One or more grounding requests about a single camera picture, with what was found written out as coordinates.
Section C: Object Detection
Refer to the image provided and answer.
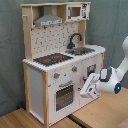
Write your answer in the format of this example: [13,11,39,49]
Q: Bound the wooden toy kitchen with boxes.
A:
[22,2,105,128]

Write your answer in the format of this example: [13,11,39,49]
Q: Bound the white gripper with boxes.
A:
[80,73,99,98]

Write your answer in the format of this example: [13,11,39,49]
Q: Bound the black toy faucet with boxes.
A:
[67,32,83,50]

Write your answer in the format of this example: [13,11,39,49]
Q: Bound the white cabinet door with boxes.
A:
[79,54,103,107]

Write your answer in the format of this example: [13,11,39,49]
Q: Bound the white oven door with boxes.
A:
[48,73,82,127]

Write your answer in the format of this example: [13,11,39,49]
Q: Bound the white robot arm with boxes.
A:
[80,36,128,98]

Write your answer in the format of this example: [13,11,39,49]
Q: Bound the right stove knob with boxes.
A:
[71,66,78,73]

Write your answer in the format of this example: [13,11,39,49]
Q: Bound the black stovetop red burners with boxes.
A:
[34,53,71,66]

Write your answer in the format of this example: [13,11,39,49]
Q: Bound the toy microwave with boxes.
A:
[66,3,90,21]

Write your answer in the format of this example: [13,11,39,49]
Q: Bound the grey range hood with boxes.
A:
[35,6,64,27]

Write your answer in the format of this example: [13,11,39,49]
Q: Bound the left stove knob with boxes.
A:
[54,73,60,79]

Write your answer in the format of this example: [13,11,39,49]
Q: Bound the stove knob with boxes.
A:
[71,66,78,73]
[54,73,60,79]

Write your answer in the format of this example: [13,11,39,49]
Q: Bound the grey toy sink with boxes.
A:
[65,47,95,55]

